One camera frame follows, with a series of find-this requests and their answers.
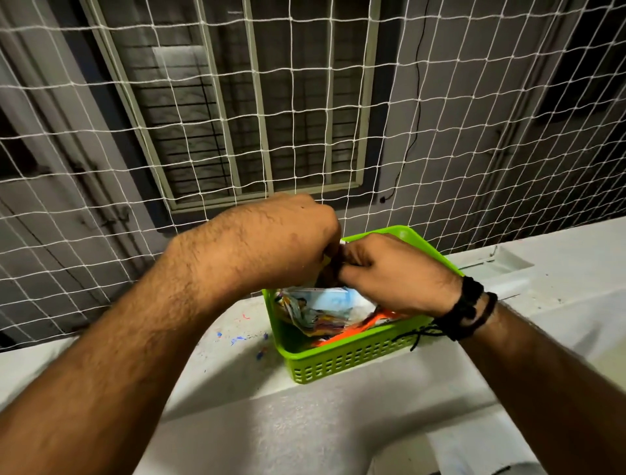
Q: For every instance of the green plastic basket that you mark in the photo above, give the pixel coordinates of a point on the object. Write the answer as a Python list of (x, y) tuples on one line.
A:
[(342, 359)]

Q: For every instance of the barred window with pale frame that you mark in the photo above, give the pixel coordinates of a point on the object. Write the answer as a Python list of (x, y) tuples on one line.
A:
[(303, 98)]

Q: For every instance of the grey outdoor drain pipe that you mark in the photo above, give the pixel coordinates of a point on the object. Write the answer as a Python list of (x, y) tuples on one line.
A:
[(73, 161)]

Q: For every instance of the person's left hand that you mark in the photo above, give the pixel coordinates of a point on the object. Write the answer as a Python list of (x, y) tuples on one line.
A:
[(264, 244)]

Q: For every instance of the person's left forearm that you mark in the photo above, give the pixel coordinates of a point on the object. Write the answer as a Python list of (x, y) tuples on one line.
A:
[(98, 381)]

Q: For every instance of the white window safety net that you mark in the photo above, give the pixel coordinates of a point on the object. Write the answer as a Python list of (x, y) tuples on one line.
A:
[(464, 98)]

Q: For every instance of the white blue detergent packet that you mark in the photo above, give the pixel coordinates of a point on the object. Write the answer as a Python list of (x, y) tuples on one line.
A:
[(323, 308)]

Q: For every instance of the dark unlit window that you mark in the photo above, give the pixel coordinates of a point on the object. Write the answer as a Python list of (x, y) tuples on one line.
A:
[(587, 58)]

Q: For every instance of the person's right forearm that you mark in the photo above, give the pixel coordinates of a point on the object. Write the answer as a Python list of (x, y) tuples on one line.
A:
[(562, 391)]

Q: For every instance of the black wrist band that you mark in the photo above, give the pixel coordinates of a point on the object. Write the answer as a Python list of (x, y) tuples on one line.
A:
[(462, 313)]

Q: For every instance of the orange packet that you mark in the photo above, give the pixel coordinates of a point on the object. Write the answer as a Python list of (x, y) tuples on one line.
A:
[(362, 330)]

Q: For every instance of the person's right hand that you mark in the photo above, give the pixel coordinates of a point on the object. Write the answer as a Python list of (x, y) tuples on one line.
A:
[(406, 279)]

